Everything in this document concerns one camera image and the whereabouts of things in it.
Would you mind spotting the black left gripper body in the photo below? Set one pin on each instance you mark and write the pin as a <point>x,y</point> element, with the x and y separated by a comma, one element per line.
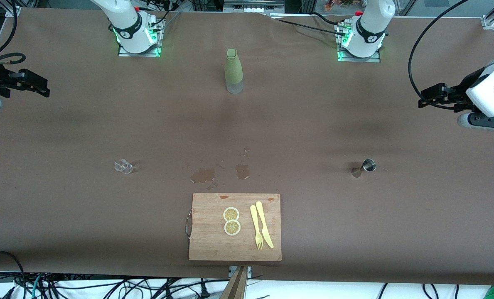
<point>465,89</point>

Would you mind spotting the steel jigger measuring cup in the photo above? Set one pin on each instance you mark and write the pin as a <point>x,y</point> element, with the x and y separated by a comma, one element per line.
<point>368,165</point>

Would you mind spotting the clear glass cup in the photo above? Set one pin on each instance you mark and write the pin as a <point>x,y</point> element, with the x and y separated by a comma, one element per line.
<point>124,167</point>

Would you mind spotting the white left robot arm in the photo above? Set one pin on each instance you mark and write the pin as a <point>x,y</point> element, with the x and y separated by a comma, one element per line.
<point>367,33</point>

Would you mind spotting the brown table cover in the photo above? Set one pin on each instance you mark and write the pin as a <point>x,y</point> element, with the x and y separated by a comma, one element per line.
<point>168,104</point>

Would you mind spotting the green sleeved glass bottle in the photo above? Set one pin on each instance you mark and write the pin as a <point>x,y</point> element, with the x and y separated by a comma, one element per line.
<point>233,68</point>

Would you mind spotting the grey metal rack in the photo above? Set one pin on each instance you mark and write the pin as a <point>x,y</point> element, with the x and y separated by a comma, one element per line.
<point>253,5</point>

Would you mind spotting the yellow plastic knife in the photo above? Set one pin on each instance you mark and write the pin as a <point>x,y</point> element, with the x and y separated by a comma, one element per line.
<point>263,224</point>

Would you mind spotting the yellow plastic fork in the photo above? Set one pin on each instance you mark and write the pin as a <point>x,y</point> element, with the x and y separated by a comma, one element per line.
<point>255,224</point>

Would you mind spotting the lemon slice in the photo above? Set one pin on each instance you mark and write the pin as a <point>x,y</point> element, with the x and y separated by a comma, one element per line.
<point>232,227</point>
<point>231,214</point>

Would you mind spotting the wooden cutting board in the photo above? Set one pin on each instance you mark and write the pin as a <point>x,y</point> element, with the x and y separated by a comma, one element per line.
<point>213,241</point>

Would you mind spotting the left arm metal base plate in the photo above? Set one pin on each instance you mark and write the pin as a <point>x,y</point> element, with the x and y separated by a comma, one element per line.
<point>373,59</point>

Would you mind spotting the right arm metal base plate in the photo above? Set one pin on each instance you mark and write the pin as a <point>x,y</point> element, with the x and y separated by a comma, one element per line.
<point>157,45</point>

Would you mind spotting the metal table bracket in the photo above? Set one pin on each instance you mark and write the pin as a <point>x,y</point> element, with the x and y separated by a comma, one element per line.
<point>249,270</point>

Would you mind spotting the wooden post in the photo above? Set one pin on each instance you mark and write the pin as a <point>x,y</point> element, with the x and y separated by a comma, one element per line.
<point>236,288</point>

